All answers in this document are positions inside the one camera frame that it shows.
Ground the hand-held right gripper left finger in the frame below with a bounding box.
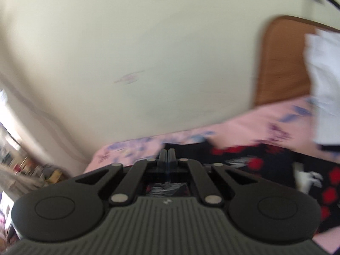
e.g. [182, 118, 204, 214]
[75, 149, 168, 207]

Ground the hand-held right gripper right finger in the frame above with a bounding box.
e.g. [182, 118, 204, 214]
[167, 149, 259, 208]

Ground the black red printed garment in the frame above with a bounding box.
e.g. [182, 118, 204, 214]
[145, 142, 340, 235]

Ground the pink floral bedsheet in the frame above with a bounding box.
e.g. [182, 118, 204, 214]
[84, 96, 340, 255]

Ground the wooden headboard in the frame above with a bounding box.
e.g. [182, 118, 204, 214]
[252, 15, 340, 107]

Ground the white cloth pile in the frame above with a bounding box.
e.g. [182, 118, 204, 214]
[303, 29, 340, 147]

